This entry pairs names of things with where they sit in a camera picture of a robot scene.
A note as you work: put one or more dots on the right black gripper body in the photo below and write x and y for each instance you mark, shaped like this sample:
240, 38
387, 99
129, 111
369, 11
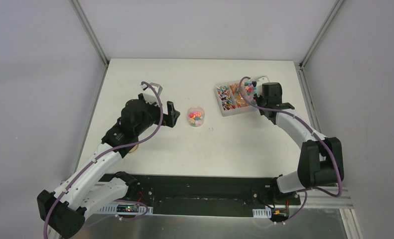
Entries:
261, 102

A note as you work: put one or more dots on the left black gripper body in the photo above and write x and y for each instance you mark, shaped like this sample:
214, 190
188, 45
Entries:
165, 115

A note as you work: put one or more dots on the clear plastic jar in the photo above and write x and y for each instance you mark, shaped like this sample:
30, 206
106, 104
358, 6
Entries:
195, 116

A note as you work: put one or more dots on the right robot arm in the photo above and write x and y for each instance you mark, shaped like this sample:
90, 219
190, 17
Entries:
320, 164

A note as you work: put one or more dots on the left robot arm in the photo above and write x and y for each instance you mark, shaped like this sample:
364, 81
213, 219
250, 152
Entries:
67, 207

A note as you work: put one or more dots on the compartmented candy tray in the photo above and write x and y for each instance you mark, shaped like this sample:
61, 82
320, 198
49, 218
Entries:
235, 98

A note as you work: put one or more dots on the wooden jar lid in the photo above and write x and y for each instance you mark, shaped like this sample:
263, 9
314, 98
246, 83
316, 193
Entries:
133, 148

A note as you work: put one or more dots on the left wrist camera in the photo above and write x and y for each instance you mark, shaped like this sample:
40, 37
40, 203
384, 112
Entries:
151, 91

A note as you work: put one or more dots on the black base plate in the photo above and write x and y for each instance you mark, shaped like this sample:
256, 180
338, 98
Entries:
208, 196

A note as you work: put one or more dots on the left slotted cable duct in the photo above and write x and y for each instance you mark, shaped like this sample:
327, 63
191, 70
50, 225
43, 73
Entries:
124, 209

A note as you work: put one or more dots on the slotted cable duct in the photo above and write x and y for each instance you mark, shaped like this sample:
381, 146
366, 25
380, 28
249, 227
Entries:
262, 213
124, 209

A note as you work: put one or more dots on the right slotted cable duct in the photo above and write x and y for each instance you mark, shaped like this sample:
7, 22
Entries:
262, 213

